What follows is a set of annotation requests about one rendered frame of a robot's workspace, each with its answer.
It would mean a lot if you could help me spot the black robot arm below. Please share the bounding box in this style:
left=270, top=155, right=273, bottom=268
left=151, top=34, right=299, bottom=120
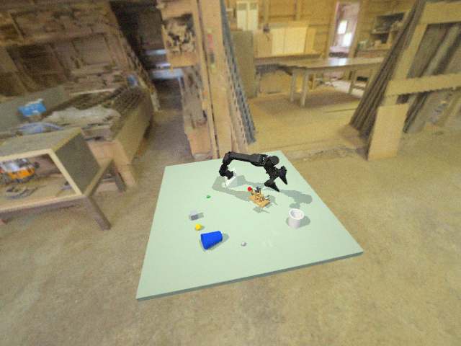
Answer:
left=219, top=151, right=287, bottom=179

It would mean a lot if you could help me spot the white paper cup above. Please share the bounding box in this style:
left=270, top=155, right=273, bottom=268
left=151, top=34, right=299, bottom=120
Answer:
left=289, top=209, right=303, bottom=229

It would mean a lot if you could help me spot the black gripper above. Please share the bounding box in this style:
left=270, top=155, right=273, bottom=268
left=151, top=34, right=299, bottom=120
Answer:
left=264, top=167, right=288, bottom=192

